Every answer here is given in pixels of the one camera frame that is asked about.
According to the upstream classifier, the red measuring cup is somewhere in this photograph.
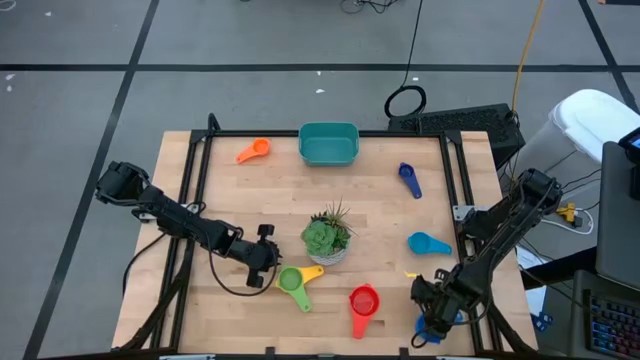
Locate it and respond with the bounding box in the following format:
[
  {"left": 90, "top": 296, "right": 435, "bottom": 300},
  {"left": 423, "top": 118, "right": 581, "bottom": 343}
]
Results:
[{"left": 348, "top": 283, "right": 382, "bottom": 341}]

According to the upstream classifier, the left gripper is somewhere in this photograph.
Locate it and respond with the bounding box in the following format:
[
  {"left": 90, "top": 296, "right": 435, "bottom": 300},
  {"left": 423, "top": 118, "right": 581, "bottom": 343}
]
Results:
[{"left": 227, "top": 224, "right": 283, "bottom": 289}]

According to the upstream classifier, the medium blue measuring cup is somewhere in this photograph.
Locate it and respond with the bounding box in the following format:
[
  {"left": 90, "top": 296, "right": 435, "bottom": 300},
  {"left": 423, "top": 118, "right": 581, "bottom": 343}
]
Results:
[{"left": 414, "top": 310, "right": 465, "bottom": 347}]

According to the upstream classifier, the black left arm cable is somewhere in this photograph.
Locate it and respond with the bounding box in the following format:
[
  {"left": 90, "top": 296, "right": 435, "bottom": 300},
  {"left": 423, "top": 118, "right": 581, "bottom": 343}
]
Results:
[{"left": 207, "top": 234, "right": 279, "bottom": 298}]

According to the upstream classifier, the thin black power cable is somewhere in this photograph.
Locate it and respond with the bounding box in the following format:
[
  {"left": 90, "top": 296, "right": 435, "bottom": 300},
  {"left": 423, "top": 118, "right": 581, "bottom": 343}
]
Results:
[{"left": 121, "top": 231, "right": 169, "bottom": 297}]

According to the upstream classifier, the black hanging cable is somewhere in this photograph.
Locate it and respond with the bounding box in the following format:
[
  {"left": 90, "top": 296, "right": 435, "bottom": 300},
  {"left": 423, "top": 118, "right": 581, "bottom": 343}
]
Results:
[{"left": 383, "top": 0, "right": 428, "bottom": 119}]

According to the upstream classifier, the backlit black keyboard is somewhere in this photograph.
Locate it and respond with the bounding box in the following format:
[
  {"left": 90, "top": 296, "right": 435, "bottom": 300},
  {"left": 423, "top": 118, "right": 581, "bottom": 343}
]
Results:
[{"left": 585, "top": 292, "right": 640, "bottom": 360}]

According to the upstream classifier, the succulent in triangle-patterned pot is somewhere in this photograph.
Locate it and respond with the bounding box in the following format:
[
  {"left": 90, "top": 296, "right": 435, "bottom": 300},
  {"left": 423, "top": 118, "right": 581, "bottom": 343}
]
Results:
[{"left": 300, "top": 198, "right": 358, "bottom": 267}]

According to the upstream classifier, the white paper sheet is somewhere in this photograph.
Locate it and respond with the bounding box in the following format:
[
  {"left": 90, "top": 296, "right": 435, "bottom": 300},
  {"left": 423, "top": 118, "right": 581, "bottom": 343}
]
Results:
[{"left": 514, "top": 244, "right": 549, "bottom": 316}]

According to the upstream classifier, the white trash bin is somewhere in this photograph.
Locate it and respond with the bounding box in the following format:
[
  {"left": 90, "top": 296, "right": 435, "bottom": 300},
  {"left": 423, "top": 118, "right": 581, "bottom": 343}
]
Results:
[{"left": 514, "top": 88, "right": 640, "bottom": 174}]

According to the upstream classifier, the teal plastic basket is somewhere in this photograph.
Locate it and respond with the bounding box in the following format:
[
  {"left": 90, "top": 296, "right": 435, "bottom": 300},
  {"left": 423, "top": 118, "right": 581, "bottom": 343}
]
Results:
[{"left": 298, "top": 121, "right": 361, "bottom": 168}]

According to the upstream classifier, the black device with screen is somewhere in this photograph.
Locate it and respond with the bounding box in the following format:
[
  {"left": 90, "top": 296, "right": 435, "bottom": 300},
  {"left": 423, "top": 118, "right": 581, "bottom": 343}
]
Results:
[{"left": 618, "top": 127, "right": 640, "bottom": 201}]

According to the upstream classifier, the black perforated computer case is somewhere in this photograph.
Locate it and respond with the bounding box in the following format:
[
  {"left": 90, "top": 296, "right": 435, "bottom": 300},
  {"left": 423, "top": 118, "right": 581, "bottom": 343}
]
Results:
[{"left": 388, "top": 103, "right": 526, "bottom": 156}]

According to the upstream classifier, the black metal table frame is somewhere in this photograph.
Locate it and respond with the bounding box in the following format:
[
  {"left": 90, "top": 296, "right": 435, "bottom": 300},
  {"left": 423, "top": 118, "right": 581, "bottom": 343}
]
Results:
[{"left": 117, "top": 112, "right": 539, "bottom": 360}]

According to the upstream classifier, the yellow hanging cable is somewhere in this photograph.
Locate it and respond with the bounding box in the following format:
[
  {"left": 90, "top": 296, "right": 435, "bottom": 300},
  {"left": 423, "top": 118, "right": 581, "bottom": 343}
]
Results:
[{"left": 509, "top": 0, "right": 547, "bottom": 117}]

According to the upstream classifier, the yellow power plug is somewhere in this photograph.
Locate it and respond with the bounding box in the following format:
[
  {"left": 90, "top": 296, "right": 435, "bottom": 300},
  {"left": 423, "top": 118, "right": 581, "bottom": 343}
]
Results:
[{"left": 555, "top": 202, "right": 577, "bottom": 224}]

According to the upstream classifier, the yellow measuring cup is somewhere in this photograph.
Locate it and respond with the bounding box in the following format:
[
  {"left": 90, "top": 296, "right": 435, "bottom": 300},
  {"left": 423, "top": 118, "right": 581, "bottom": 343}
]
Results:
[{"left": 275, "top": 264, "right": 326, "bottom": 297}]

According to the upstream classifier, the orange measuring cup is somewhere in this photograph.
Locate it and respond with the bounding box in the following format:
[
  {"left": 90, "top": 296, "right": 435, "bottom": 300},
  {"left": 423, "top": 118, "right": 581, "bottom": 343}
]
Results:
[{"left": 235, "top": 138, "right": 273, "bottom": 165}]

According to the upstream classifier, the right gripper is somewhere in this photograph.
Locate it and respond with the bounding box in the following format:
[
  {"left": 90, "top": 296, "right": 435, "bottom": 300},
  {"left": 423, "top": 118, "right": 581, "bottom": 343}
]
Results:
[{"left": 410, "top": 269, "right": 469, "bottom": 342}]

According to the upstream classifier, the green measuring cup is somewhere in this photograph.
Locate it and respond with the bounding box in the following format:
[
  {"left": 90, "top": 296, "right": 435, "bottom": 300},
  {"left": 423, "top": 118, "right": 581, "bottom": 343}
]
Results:
[{"left": 278, "top": 267, "right": 314, "bottom": 314}]

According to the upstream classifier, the small dark blue measuring cup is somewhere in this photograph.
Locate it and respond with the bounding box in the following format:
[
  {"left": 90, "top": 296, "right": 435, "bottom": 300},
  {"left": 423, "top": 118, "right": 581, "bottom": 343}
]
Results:
[{"left": 398, "top": 162, "right": 424, "bottom": 200}]

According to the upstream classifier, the black cable tangle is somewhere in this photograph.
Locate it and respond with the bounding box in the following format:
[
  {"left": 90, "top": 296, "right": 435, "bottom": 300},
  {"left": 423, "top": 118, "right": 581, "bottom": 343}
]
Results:
[{"left": 340, "top": 0, "right": 401, "bottom": 15}]

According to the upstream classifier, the light blue measuring cup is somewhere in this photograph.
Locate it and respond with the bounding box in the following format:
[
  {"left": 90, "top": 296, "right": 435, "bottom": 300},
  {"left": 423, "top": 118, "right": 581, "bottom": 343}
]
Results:
[{"left": 407, "top": 231, "right": 454, "bottom": 256}]

